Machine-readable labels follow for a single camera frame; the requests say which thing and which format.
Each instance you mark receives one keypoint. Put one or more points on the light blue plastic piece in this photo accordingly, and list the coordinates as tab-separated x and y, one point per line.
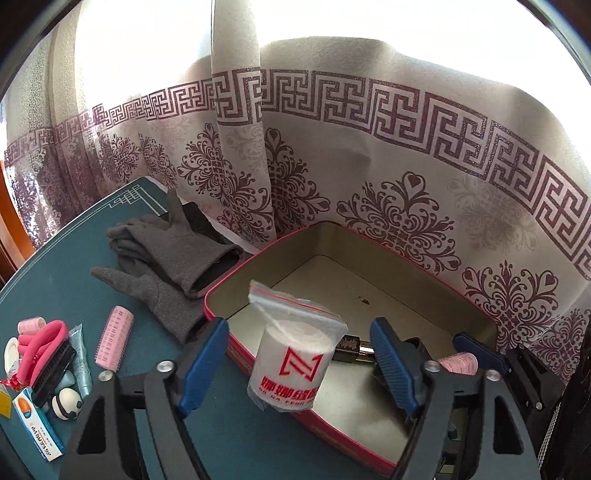
65	381

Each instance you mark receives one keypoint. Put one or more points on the black and white round gadget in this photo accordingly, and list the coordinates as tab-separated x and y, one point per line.
67	404

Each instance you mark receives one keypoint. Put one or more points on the pink foam curler rod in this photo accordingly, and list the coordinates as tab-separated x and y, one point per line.
30	369
51	330

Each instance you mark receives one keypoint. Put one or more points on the white purple patterned curtain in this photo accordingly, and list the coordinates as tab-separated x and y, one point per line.
415	161

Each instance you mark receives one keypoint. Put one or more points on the red tin box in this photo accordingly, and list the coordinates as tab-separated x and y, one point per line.
318	281

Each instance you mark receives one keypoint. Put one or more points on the wooden door frame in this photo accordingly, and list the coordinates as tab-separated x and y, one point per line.
7	221

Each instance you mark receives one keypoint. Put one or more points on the light blue tube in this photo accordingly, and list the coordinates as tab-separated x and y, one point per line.
79	360

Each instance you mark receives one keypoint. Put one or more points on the white plastic dish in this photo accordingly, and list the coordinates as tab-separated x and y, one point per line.
11	355

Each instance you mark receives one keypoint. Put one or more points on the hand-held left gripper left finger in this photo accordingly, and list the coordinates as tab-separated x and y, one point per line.
203	364

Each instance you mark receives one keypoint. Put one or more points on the large pink hair roller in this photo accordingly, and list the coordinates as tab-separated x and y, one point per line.
114	337

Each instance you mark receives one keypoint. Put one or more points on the red foil packet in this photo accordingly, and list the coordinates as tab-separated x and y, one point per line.
14	384

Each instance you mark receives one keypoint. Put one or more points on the small yellow box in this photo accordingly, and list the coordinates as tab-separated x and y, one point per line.
4	404

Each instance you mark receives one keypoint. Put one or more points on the grey glove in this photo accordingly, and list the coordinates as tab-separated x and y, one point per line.
184	249
157	304

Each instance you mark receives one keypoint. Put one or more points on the white orange medicine box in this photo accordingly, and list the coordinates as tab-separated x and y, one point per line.
37	424

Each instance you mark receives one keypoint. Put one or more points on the bagged white roll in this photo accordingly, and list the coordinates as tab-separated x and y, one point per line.
295	355

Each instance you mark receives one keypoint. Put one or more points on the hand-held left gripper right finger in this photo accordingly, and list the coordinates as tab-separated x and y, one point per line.
392	364

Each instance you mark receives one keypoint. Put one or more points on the short pink hair roller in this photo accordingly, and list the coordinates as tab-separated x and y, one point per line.
31	325

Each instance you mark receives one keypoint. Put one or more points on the medium pink hair roller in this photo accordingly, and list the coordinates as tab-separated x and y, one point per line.
457	363

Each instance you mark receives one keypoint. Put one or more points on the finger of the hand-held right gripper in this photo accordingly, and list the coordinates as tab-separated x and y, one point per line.
478	348

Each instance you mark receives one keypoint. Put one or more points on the sheer purple patterned curtain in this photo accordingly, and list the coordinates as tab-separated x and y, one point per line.
115	115

